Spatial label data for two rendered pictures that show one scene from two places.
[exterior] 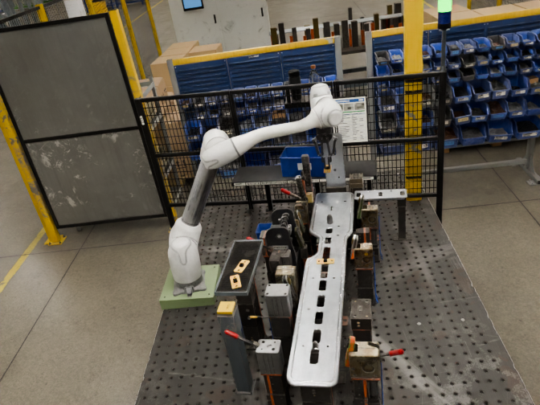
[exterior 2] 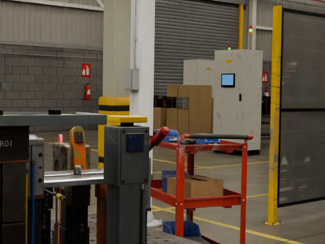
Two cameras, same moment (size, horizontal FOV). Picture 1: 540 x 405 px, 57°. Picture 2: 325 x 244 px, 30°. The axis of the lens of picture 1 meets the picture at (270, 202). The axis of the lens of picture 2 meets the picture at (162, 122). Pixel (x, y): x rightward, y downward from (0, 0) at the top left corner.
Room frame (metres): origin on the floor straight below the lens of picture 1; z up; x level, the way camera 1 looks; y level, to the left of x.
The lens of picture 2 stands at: (2.30, 1.11, 1.21)
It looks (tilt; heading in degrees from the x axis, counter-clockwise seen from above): 3 degrees down; 225
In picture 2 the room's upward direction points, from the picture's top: 1 degrees clockwise
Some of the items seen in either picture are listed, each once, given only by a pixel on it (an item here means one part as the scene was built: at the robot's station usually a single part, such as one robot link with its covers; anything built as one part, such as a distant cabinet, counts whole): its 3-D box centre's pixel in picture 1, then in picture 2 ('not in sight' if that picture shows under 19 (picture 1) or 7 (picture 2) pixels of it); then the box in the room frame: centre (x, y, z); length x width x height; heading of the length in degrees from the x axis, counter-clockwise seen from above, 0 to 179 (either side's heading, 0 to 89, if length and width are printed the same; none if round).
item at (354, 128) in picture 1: (349, 120); not in sight; (2.86, -0.56, 1.30); 0.23 x 0.02 x 0.31; 76
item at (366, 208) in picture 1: (370, 234); not in sight; (2.24, -0.51, 0.87); 0.12 x 0.09 x 0.35; 76
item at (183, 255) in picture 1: (184, 257); not in sight; (2.23, 0.50, 0.92); 0.18 x 0.16 x 0.22; 6
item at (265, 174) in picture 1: (303, 173); not in sight; (2.81, -0.24, 1.01); 0.90 x 0.22 x 0.03; 76
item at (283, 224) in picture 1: (287, 259); not in sight; (2.04, -0.04, 0.94); 0.18 x 0.13 x 0.49; 166
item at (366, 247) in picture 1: (364, 274); not in sight; (1.91, -0.40, 0.87); 0.12 x 0.09 x 0.35; 76
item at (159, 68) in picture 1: (198, 87); not in sight; (6.97, 0.73, 0.52); 1.20 x 0.80 x 1.05; 171
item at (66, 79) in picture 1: (83, 139); not in sight; (4.18, 1.51, 1.00); 1.34 x 0.14 x 2.00; 84
